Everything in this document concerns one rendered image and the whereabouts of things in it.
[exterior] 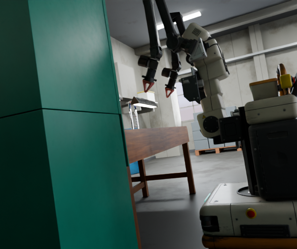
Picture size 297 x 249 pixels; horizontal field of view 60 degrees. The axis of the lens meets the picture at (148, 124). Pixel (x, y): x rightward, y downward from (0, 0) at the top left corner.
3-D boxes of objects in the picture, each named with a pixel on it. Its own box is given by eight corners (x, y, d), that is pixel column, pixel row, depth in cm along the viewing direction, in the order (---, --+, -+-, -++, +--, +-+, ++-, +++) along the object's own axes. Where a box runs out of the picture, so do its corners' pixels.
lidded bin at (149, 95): (142, 104, 751) (140, 95, 752) (156, 102, 734) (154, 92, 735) (134, 103, 703) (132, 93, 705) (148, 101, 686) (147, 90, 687)
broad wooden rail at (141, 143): (189, 141, 300) (186, 125, 301) (122, 166, 129) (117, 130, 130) (179, 143, 304) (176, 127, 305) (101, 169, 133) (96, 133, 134)
